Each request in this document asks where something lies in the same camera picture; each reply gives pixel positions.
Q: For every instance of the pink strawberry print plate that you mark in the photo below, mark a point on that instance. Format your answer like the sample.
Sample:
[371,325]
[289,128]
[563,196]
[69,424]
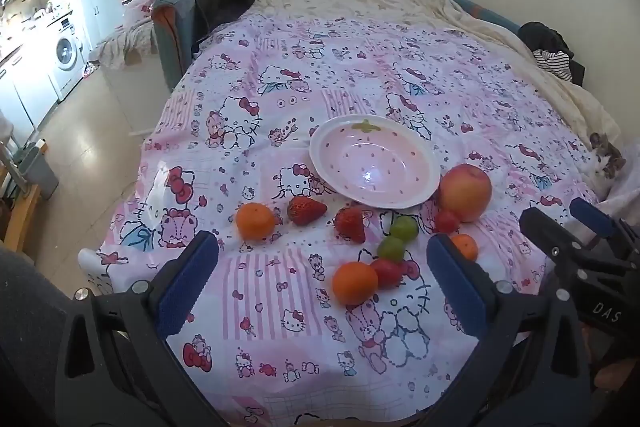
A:
[370,157]

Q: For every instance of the white kitchen cabinets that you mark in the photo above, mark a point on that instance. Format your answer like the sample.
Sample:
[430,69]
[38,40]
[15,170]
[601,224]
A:
[25,92]

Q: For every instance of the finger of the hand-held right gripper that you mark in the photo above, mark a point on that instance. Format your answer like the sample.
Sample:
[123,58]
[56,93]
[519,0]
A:
[547,234]
[592,216]

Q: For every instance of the orange mandarin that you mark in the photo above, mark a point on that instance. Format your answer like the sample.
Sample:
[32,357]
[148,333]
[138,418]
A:
[467,247]
[255,222]
[355,283]

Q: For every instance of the grey bin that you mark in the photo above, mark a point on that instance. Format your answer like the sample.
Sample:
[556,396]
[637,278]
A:
[37,169]

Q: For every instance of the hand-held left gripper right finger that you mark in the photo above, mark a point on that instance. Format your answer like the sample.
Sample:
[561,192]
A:
[457,287]

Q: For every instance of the red apple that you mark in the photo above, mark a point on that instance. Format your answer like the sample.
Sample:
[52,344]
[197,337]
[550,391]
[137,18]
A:
[465,192]

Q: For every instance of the blue armchair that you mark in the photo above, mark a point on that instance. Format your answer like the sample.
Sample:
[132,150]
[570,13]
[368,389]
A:
[172,37]

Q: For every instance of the white washing machine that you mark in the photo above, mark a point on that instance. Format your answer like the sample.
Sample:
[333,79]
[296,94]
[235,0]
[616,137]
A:
[65,52]

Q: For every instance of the pink cartoon printed blanket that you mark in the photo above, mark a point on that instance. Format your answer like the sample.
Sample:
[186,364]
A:
[300,107]

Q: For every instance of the striped garment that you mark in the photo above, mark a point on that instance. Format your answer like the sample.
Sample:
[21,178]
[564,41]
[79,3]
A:
[552,63]

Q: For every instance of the black garment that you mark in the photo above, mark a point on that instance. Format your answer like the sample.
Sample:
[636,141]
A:
[542,36]

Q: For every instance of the beige cloth pile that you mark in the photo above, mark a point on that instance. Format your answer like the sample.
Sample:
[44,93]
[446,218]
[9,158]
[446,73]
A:
[125,44]

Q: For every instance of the green lime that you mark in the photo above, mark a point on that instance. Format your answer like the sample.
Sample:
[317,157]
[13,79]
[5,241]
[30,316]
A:
[404,228]

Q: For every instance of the tabby cat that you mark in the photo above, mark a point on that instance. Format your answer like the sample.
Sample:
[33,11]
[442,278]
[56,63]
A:
[605,162]

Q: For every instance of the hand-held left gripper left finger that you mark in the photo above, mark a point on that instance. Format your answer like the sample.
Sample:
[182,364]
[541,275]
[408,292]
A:
[190,287]

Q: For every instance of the red strawberry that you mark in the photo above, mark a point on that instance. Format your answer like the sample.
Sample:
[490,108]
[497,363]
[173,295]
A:
[306,210]
[349,224]

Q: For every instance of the wooden rack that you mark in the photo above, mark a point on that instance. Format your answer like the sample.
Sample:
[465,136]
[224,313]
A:
[22,212]

